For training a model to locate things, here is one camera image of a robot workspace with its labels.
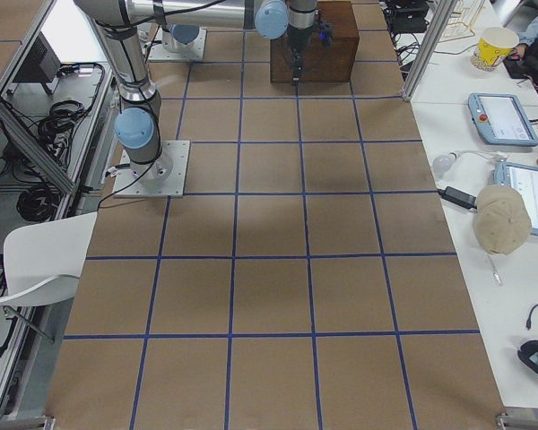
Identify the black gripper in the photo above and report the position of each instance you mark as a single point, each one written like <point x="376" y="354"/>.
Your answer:
<point x="298" y="39"/>

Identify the dark wooden drawer box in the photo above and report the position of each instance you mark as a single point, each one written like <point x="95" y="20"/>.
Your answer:
<point x="321" y="64"/>

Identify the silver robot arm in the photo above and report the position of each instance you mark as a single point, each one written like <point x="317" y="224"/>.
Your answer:
<point x="176" y="37"/>
<point x="116" y="25"/>

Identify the white light bulb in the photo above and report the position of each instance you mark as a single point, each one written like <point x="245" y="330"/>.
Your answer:
<point x="443" y="163"/>

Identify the yellow popcorn cup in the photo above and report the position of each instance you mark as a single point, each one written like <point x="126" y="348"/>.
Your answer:
<point x="494" y="45"/>

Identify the blue teach pendant far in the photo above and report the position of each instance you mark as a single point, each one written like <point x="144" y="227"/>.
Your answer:
<point x="500" y="119"/>

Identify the blue teach pendant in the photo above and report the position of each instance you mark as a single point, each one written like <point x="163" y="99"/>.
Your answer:
<point x="523" y="179"/>
<point x="500" y="119"/>

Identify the black power adapter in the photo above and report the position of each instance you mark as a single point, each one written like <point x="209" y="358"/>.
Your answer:
<point x="458" y="197"/>

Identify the beige baseball cap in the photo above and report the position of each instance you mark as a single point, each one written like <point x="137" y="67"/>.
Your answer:
<point x="502" y="223"/>

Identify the blue teach pendant near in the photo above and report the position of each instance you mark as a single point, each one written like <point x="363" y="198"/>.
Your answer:
<point x="523" y="179"/>

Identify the white plastic chair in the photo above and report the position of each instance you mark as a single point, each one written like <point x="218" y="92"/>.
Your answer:
<point x="43" y="262"/>

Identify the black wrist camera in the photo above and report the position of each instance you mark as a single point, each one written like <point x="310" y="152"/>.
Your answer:
<point x="325" y="30"/>

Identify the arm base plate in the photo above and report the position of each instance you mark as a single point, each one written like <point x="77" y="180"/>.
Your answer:
<point x="193" y="53"/>
<point x="166" y="176"/>

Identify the gold wire rack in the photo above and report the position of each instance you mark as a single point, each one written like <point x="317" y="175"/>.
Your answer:
<point x="462" y="20"/>

